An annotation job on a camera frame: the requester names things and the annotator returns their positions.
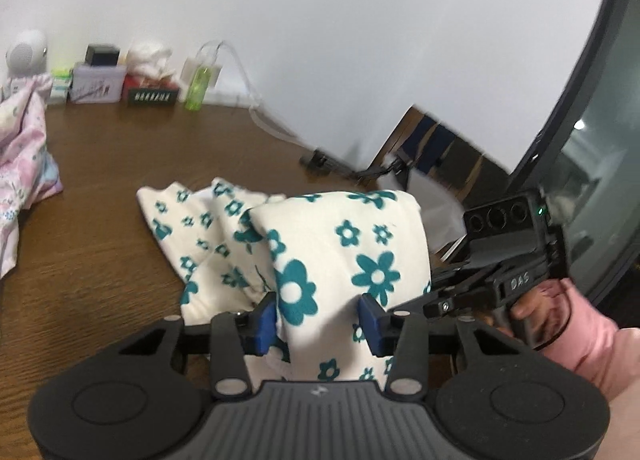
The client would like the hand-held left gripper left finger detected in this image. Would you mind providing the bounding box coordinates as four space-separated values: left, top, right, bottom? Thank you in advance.
117 293 278 397

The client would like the dark framed glass door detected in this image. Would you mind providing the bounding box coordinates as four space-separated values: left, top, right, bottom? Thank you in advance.
505 0 640 306

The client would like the crumpled white tissue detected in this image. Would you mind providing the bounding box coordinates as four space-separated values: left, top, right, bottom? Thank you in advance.
125 39 176 78

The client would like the navy cloth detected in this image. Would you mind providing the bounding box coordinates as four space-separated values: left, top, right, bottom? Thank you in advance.
400 117 453 176

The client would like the cream green-flowered garment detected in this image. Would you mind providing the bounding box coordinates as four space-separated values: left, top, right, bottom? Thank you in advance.
136 177 433 383

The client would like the light blue garment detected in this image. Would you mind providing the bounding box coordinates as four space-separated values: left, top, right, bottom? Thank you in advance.
40 150 64 198

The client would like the white robot-shaped speaker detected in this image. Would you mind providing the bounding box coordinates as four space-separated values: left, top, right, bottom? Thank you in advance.
4 29 49 77

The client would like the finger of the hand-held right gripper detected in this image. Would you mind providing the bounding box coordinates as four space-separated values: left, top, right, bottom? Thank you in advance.
389 285 501 318
429 263 501 291

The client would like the pink floral garment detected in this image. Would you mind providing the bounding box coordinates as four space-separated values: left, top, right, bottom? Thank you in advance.
0 74 65 281

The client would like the wooden chair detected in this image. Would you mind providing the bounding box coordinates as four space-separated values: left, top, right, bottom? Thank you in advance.
367 105 511 206

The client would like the person's right hand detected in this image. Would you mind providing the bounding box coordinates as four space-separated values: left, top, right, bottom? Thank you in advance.
512 279 575 350

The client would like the red black tissue box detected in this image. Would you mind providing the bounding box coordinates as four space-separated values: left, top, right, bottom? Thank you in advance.
123 74 180 107

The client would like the white power strip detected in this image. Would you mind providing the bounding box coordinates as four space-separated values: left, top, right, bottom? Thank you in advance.
205 90 263 108

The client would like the green spray bottle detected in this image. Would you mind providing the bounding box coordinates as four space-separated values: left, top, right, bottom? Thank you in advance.
185 60 213 112

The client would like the small black box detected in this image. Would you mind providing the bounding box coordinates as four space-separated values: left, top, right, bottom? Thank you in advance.
85 44 120 66

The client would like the person's right forearm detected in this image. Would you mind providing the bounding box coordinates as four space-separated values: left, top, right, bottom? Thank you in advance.
542 285 640 460

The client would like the lavender tin box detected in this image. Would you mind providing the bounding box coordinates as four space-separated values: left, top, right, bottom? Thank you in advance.
69 64 126 104

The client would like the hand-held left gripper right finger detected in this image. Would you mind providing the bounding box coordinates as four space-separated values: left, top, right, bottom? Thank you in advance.
359 293 506 397

